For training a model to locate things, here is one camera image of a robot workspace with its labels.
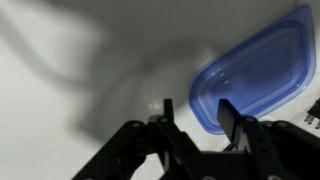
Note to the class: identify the blue plastic lid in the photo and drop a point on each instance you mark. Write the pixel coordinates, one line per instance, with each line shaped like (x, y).
(260, 73)

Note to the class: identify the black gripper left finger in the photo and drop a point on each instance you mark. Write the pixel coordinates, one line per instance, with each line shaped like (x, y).
(130, 146)

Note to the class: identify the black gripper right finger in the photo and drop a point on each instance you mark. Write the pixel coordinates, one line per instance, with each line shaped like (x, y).
(283, 150)

